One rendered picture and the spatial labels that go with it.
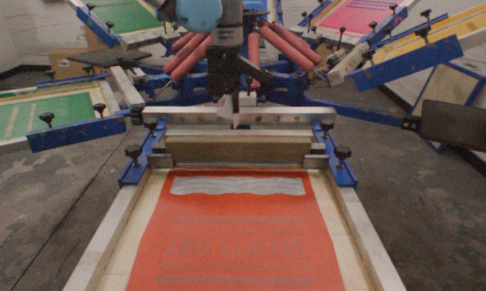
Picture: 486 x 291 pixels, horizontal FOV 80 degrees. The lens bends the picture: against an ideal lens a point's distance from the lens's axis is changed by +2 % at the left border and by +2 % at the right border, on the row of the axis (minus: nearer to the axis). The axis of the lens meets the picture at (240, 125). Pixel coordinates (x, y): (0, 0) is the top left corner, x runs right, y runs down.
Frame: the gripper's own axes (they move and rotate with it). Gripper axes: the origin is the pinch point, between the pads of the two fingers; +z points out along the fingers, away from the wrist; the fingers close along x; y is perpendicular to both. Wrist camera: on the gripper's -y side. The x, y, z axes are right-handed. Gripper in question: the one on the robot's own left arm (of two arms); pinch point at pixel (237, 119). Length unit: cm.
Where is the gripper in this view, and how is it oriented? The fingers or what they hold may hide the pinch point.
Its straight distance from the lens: 77.7
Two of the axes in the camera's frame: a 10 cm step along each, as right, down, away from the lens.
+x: 0.0, 4.6, -8.9
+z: 0.1, 8.9, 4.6
